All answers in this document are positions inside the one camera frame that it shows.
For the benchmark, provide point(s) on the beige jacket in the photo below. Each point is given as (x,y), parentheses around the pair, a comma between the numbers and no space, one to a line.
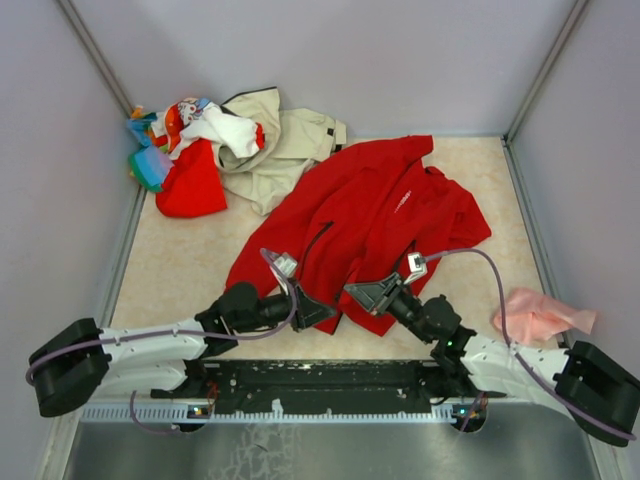
(295,141)

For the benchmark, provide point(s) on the red zip jacket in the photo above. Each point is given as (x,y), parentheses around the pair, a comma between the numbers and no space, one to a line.
(354,218)

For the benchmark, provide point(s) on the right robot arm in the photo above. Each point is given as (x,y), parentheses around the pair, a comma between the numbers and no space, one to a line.
(582,381)

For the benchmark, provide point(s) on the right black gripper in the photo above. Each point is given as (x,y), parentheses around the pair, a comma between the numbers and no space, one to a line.
(368,294)

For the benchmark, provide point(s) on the pink cloth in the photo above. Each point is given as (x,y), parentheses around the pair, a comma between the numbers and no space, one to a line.
(532,317)

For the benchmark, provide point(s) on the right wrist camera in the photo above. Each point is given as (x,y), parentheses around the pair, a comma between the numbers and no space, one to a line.
(417,267)

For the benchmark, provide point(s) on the white printed shirt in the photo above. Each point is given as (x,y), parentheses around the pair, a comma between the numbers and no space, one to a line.
(194,119)

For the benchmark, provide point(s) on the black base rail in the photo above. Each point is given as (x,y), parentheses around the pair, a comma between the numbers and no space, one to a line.
(318,387)

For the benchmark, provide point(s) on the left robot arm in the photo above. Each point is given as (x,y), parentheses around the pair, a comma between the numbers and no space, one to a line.
(83,360)

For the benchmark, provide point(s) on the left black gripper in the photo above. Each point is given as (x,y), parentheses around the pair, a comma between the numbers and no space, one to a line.
(308,311)

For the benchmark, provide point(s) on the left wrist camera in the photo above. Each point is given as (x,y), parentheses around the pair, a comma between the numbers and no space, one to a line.
(284,267)

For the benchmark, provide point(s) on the colourful striped cloth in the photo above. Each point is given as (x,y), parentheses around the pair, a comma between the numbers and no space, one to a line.
(150,164)

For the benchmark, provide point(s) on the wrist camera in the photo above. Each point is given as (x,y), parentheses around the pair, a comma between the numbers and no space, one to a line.
(417,267)
(284,267)

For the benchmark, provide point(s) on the aluminium frame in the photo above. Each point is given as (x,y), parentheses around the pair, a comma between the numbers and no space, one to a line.
(456,70)

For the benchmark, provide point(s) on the red cloth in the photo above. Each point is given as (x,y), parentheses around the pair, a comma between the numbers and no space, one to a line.
(192,187)

